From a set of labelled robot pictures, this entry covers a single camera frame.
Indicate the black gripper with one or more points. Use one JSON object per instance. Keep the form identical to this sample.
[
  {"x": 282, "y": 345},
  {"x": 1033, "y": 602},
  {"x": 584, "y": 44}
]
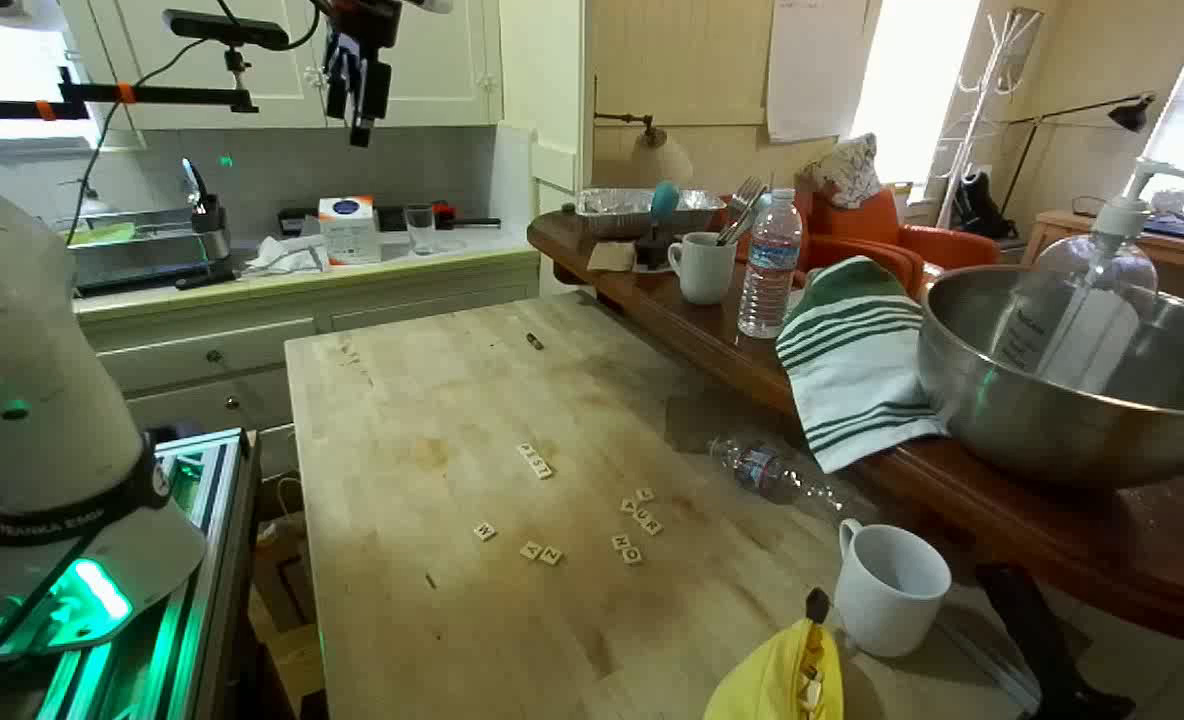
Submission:
[{"x": 359, "y": 41}]

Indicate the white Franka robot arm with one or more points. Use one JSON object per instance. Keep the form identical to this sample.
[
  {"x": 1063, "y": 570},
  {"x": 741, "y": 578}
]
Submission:
[{"x": 35, "y": 345}]

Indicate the cream letter tile Y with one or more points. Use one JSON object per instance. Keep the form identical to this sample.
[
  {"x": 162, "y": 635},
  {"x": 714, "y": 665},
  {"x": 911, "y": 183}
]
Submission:
[{"x": 528, "y": 549}]

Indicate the cream letter tile U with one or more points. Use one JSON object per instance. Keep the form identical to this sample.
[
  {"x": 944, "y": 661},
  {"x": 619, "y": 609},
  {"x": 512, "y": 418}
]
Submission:
[{"x": 629, "y": 505}]

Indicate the cream letter tile N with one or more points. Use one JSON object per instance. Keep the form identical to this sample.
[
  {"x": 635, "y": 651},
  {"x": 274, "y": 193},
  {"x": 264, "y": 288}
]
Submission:
[{"x": 550, "y": 553}]

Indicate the cream letter tile H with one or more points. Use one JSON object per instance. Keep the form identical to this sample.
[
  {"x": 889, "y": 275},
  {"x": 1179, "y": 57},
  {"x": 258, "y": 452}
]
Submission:
[{"x": 619, "y": 540}]

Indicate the clear drinking glass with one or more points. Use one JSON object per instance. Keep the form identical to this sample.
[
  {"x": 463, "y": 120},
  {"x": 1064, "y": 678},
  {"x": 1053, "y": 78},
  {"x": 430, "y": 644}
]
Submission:
[{"x": 422, "y": 229}]

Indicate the crumpled white cloth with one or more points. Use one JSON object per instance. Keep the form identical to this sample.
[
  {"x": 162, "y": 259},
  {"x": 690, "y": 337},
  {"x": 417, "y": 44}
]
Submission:
[{"x": 287, "y": 259}]

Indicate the black silver dispenser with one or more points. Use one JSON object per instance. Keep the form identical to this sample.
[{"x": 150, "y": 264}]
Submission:
[{"x": 210, "y": 220}]

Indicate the aluminum foil tray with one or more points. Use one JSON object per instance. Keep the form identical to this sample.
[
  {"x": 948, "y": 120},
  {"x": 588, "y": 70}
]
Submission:
[{"x": 615, "y": 202}]

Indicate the metal dish rack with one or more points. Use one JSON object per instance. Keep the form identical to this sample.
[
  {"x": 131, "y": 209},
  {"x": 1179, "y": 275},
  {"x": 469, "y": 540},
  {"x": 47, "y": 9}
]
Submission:
[{"x": 137, "y": 263}]

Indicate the green sponge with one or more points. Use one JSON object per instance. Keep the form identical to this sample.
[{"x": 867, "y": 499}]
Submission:
[{"x": 105, "y": 234}]

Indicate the cream kitchen counter cabinet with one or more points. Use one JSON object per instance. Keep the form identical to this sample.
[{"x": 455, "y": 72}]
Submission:
[{"x": 219, "y": 353}]

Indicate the brown cardboard sheet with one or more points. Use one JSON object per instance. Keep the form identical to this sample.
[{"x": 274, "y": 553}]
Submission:
[{"x": 609, "y": 259}]

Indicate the black marker pen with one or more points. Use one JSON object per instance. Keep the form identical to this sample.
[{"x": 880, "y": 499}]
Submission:
[{"x": 535, "y": 340}]

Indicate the gooseneck lamp tan shade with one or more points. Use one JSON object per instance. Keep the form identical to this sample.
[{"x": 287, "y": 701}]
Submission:
[{"x": 657, "y": 163}]

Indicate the white ceramic mug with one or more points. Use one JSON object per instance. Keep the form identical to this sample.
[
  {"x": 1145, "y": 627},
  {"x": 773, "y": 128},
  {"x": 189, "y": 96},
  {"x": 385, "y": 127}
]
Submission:
[
  {"x": 706, "y": 275},
  {"x": 895, "y": 602}
]

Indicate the clear water bottle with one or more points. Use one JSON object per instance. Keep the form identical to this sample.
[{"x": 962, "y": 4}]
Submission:
[{"x": 769, "y": 264}]

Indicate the patterned cloth bag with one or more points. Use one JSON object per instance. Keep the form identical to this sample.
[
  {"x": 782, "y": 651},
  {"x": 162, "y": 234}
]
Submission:
[{"x": 845, "y": 168}]

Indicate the aluminum robot stand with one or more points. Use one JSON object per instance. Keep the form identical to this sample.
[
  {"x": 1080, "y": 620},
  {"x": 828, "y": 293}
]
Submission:
[{"x": 206, "y": 574}]

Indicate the crushed clear plastic bottle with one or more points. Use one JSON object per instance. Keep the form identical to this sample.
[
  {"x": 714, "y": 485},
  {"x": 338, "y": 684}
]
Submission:
[{"x": 758, "y": 466}]

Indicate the green striped white towel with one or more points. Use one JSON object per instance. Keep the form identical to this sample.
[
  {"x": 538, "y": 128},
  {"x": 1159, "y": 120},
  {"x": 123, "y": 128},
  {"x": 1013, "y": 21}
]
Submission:
[{"x": 853, "y": 362}]

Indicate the orange chair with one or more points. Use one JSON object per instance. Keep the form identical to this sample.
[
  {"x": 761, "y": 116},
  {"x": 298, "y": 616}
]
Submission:
[{"x": 944, "y": 251}]

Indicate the white coat rack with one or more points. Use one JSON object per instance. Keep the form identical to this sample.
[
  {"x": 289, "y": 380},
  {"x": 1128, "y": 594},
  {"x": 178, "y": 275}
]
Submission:
[{"x": 978, "y": 127}]

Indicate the yellow banana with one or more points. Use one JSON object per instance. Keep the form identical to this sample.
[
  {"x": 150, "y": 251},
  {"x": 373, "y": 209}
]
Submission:
[{"x": 764, "y": 683}]

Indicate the clear pump dispenser bottle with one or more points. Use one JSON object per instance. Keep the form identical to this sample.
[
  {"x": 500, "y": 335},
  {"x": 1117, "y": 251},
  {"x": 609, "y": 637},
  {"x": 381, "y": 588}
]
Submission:
[{"x": 1086, "y": 312}]

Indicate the large steel mixing bowl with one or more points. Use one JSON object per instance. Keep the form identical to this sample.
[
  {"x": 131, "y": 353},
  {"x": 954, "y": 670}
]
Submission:
[{"x": 1056, "y": 424}]

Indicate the black desk lamp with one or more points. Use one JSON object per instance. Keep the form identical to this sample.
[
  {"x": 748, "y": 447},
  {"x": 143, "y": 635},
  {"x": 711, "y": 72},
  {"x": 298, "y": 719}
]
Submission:
[{"x": 1133, "y": 113}]

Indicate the clear plastic sheet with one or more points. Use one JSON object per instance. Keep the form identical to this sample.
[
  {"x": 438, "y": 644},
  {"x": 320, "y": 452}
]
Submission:
[{"x": 985, "y": 654}]

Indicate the dark wooden side table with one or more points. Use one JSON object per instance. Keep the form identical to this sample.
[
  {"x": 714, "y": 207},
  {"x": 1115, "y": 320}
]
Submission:
[{"x": 1097, "y": 547}]

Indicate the cream upper wall cabinet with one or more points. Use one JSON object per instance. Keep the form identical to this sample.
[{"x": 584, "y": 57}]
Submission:
[{"x": 444, "y": 66}]

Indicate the black stereo camera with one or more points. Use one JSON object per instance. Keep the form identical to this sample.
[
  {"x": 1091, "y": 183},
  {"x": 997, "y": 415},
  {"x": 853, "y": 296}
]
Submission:
[{"x": 227, "y": 29}]

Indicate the black camera boom bar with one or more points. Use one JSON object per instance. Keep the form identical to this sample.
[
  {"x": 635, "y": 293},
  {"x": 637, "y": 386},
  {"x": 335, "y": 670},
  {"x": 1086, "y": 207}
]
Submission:
[{"x": 178, "y": 94}]

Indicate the white wall paper sheet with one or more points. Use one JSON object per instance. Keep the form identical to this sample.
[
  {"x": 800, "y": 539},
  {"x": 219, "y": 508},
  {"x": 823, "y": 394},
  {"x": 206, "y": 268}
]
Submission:
[{"x": 816, "y": 66}]

